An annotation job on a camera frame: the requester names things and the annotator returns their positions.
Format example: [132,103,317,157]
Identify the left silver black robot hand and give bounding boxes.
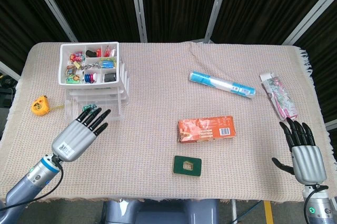
[51,107,112,163]

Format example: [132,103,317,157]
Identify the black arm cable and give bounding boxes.
[304,184,329,224]
[0,155,65,211]

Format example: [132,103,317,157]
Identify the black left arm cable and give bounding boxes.
[0,155,65,211]

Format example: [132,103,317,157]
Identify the pink floral package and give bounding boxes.
[259,73,299,121]

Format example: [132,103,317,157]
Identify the white frame post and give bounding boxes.
[0,60,22,82]
[26,0,78,43]
[280,0,337,46]
[128,0,148,43]
[204,0,232,43]

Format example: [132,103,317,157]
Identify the black curtain panel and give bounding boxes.
[0,0,77,77]
[210,0,337,45]
[139,0,224,43]
[294,0,337,127]
[36,0,142,43]

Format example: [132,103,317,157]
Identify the clear plastic drawer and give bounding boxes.
[63,93,125,122]

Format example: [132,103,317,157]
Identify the metal keychain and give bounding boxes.
[80,62,102,71]

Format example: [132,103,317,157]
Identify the yellow tape measure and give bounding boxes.
[31,95,64,116]

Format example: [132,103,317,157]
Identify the blue clips green package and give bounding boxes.
[100,57,117,69]

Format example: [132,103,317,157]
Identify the white drawer organizer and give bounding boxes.
[58,41,131,106]

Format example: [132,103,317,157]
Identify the metal table leg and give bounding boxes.
[230,199,237,224]

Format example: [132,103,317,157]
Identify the black equipment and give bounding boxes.
[0,75,17,109]

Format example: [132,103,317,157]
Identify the orange cardboard box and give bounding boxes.
[177,115,237,144]

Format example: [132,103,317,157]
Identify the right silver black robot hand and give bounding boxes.
[271,116,328,184]

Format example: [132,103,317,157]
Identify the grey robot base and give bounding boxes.
[101,199,221,224]

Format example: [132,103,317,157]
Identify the blue white plastic wrap roll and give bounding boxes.
[188,70,256,100]

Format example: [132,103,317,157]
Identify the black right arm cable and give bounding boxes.
[304,184,329,224]

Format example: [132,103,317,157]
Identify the beige woven tablecloth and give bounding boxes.
[0,41,337,205]

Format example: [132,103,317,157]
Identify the green rectangular card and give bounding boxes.
[172,155,203,178]

